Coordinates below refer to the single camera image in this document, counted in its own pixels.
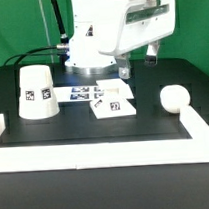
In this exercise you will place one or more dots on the white lamp base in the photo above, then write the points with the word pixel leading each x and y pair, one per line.
pixel 114 102

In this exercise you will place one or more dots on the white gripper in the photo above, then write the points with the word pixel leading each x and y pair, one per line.
pixel 124 25

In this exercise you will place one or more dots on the white lamp shade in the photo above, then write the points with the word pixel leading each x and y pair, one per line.
pixel 37 98

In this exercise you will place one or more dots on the white lamp bulb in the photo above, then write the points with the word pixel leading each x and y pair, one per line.
pixel 174 97

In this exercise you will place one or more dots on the white marker sheet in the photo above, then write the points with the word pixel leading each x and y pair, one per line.
pixel 78 93

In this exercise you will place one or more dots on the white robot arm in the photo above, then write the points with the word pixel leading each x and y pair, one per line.
pixel 84 57

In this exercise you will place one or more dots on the white fence frame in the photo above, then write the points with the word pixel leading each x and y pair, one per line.
pixel 193 150

